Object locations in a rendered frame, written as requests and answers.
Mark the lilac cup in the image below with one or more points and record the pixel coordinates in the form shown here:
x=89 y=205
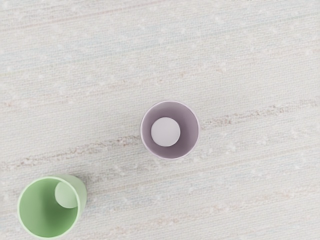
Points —
x=172 y=152

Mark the green cup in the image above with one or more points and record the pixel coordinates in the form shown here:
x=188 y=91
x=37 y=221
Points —
x=40 y=212

